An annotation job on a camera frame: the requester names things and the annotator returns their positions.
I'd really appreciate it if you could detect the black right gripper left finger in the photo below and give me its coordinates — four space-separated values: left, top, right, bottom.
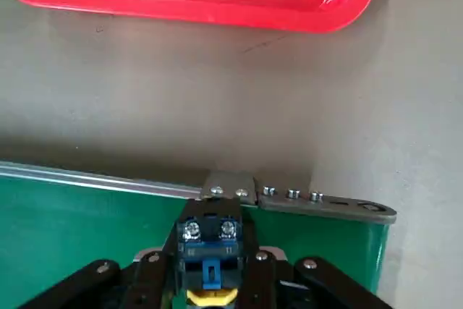
16 200 192 309

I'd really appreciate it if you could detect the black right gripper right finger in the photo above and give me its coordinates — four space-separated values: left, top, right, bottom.
234 200 394 309

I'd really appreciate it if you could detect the green conveyor belt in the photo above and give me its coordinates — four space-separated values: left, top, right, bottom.
0 159 398 309

